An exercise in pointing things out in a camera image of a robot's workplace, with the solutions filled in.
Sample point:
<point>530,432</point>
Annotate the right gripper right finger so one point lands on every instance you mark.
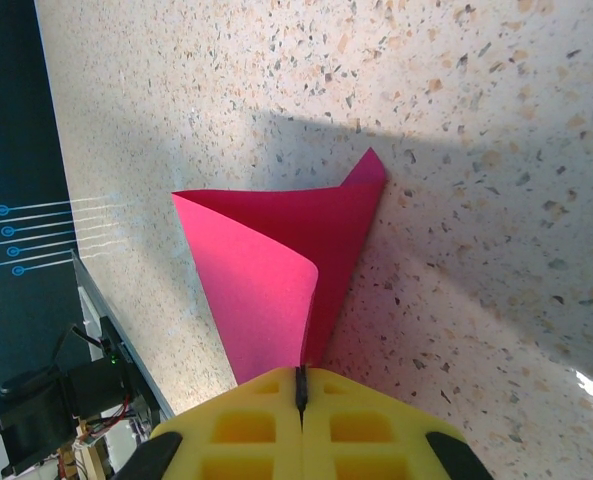
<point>361,430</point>

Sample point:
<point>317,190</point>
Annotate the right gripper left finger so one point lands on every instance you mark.
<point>246,430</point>

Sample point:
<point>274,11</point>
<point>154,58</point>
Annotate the pink paper sheet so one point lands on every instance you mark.
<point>256,280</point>

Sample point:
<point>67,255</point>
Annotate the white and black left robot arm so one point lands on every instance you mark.
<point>36,420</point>

